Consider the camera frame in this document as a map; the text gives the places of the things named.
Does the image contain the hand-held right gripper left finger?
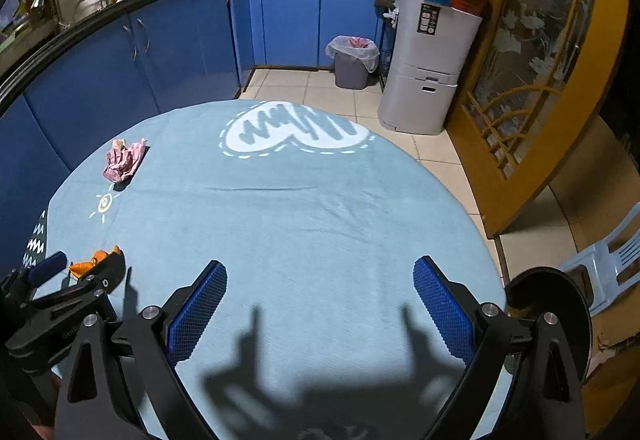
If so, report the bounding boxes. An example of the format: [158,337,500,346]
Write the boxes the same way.
[52,260,228,440]

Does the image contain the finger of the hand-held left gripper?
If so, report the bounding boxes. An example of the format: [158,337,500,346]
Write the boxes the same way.
[30,255,126,316]
[0,250,68,301]

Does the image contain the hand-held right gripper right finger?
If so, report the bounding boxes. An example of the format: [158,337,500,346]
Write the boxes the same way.
[412,255,586,440]

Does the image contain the orange peel scrap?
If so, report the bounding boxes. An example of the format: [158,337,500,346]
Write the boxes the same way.
[68,245,123,278]

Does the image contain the black round bin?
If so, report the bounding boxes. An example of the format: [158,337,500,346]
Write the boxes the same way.
[505,267,593,381]

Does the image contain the grey trash can with bag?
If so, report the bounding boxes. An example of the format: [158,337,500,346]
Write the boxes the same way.
[326,35,380,90]

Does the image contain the pink crumpled wrapper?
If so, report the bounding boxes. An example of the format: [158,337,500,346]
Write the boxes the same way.
[102,137,150,184]

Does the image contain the light blue plastic chair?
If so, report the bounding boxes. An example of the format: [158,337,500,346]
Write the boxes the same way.
[557,203,640,316]

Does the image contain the grey tall storage cabinet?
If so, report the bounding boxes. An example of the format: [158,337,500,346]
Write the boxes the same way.
[377,0,483,136]

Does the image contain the wooden glass door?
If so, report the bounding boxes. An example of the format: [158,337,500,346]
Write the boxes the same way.
[445,0,631,238]

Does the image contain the blue kitchen cabinets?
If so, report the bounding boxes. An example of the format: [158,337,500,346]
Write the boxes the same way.
[0,0,396,271]

